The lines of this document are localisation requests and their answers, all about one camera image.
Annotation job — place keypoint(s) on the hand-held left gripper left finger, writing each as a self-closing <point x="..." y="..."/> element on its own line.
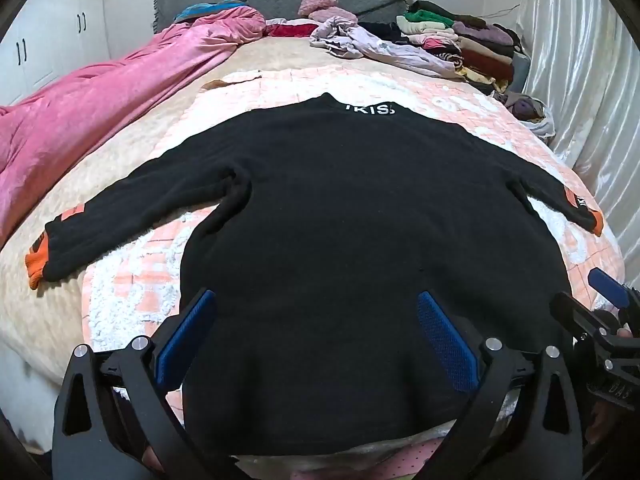
<point x="186" y="340"/>

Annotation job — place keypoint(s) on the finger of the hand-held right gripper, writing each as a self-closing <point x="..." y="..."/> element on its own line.
<point x="575" y="315"/>
<point x="607" y="285"/>

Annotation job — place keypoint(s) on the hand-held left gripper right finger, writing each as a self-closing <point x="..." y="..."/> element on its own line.
<point x="447" y="342"/>

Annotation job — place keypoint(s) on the black sweater with orange cuffs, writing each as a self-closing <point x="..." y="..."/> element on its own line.
<point x="325" y="210"/>

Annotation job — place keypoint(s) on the white bag of clothes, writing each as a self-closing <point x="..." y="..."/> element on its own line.
<point x="530" y="110"/>

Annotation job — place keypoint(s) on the pile of folded clothes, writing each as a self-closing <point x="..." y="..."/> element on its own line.
<point x="470" y="45"/>

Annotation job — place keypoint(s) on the person's right hand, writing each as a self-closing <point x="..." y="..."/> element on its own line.
<point x="624" y="333"/>

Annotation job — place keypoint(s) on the orange white checked blanket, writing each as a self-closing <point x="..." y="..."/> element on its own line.
<point x="140" y="272"/>

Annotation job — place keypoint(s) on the person's pink dotted clothing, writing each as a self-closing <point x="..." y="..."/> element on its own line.
<point x="350" y="462"/>

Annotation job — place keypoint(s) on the beige fleece bed sheet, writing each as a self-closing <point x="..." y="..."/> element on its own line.
<point x="125" y="130"/>

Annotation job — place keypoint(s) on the white satin curtain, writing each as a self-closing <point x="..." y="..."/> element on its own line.
<point x="580" y="60"/>

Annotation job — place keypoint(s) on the grey blue cushion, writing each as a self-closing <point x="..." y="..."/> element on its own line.
<point x="522" y="72"/>

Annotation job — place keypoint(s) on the pink velvet quilt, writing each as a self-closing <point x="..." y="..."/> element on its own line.
<point x="100" y="95"/>

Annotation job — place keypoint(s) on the crumpled lilac garment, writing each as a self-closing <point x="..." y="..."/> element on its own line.
<point x="385" y="50"/>

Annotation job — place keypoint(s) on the black crumpled garment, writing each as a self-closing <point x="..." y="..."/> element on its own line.
<point x="380" y="31"/>

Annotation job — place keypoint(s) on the red white cloth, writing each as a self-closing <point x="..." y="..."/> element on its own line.
<point x="290" y="29"/>

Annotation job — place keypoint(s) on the blue cloth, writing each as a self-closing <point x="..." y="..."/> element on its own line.
<point x="210" y="7"/>

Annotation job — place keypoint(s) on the white wardrobe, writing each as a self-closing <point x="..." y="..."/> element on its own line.
<point x="45" y="25"/>

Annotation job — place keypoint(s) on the grey quilted headboard cover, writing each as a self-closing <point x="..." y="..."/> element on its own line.
<point x="280" y="0"/>

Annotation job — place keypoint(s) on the pink fluffy garment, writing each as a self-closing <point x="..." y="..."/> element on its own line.
<point x="325" y="5"/>

